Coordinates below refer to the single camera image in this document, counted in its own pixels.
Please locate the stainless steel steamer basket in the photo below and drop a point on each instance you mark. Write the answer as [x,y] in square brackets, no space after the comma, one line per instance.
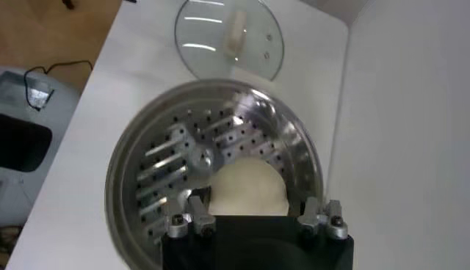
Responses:
[176,146]

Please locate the white steamed baozi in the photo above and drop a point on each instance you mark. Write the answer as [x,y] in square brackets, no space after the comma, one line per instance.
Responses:
[249,187]

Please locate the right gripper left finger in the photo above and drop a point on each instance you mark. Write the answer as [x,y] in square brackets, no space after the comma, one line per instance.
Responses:
[200,220]

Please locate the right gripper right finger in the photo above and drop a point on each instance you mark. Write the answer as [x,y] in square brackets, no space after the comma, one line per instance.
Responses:
[312,220]

